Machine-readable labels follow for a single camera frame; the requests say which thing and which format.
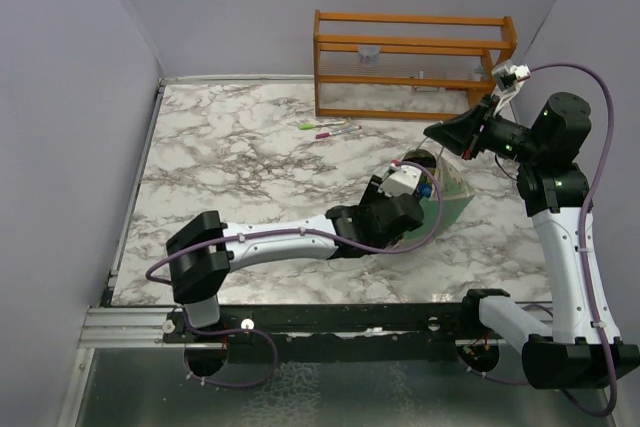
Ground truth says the green capped marker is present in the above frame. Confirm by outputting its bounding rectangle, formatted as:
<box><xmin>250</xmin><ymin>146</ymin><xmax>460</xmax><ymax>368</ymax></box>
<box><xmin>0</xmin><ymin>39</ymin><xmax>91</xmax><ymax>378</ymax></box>
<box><xmin>298</xmin><ymin>120</ymin><xmax>347</xmax><ymax>130</ymax></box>

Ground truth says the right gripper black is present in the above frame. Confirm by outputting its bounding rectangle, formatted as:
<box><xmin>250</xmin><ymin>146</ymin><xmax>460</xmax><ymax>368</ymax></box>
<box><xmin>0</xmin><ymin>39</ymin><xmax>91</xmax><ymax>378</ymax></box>
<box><xmin>425</xmin><ymin>93</ymin><xmax>545</xmax><ymax>164</ymax></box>

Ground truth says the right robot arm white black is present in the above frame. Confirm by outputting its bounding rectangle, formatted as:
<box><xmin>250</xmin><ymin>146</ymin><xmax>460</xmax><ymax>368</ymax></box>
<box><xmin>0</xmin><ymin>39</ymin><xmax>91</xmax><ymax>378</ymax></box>
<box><xmin>424</xmin><ymin>92</ymin><xmax>639</xmax><ymax>389</ymax></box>

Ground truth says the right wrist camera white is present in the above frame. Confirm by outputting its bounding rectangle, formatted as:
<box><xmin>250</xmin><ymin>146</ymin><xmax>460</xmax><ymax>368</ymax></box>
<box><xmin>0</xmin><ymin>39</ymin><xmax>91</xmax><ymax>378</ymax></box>
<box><xmin>491</xmin><ymin>60</ymin><xmax>531</xmax><ymax>114</ymax></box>

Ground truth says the small clear plastic cup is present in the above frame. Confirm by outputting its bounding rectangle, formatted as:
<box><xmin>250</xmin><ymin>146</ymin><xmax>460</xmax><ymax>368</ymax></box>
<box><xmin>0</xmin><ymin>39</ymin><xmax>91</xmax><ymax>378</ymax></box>
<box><xmin>358</xmin><ymin>45</ymin><xmax>380</xmax><ymax>67</ymax></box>

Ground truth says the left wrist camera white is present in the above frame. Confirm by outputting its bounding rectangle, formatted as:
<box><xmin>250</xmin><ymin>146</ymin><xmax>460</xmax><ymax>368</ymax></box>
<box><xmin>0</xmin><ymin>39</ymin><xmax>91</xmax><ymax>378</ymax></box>
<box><xmin>384</xmin><ymin>162</ymin><xmax>422</xmax><ymax>197</ymax></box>

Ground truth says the orange wooden rack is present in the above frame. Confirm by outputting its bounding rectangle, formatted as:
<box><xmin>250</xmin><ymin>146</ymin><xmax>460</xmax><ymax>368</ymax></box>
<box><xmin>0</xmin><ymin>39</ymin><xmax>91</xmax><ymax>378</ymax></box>
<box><xmin>312</xmin><ymin>11</ymin><xmax>518</xmax><ymax>121</ymax></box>

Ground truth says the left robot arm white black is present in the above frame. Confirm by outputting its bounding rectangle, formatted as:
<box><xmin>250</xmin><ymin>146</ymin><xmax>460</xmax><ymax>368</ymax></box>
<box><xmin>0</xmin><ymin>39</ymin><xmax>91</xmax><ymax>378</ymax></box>
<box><xmin>166</xmin><ymin>166</ymin><xmax>424</xmax><ymax>342</ymax></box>

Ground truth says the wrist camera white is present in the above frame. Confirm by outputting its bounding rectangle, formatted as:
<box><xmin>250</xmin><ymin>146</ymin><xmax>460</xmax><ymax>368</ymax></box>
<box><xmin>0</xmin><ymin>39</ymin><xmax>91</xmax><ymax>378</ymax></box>
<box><xmin>384</xmin><ymin>162</ymin><xmax>422</xmax><ymax>197</ymax></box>
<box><xmin>491</xmin><ymin>60</ymin><xmax>531</xmax><ymax>114</ymax></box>

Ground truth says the aluminium frame rail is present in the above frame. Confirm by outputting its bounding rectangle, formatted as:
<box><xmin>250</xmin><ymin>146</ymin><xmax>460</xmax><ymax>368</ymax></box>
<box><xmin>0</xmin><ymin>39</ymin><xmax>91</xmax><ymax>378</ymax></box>
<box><xmin>78</xmin><ymin>307</ymin><xmax>172</xmax><ymax>349</ymax></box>

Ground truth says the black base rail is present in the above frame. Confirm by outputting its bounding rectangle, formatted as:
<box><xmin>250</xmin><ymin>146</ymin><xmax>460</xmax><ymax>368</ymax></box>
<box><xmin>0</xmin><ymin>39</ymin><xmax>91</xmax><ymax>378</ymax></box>
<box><xmin>163</xmin><ymin>302</ymin><xmax>499</xmax><ymax>364</ymax></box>

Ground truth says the blue m&m snack packet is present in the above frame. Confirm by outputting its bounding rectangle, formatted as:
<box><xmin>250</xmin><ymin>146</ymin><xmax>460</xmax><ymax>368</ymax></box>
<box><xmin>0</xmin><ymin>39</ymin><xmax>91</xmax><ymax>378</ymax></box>
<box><xmin>417</xmin><ymin>184</ymin><xmax>437</xmax><ymax>200</ymax></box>

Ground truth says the green paper bag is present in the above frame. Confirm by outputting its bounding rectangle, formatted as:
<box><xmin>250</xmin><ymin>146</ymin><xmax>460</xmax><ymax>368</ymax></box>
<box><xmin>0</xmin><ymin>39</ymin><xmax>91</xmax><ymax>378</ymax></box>
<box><xmin>395</xmin><ymin>145</ymin><xmax>474</xmax><ymax>249</ymax></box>

